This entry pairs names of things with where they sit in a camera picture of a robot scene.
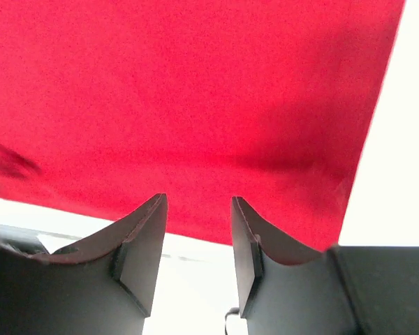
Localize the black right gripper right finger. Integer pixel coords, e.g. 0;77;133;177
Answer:
231;197;419;334

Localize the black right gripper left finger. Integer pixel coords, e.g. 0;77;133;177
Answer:
0;194;168;334

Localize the red t shirt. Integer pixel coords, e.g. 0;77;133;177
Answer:
0;1;404;250

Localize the silver aluminium table rail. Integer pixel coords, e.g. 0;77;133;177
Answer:
0;221;210;262

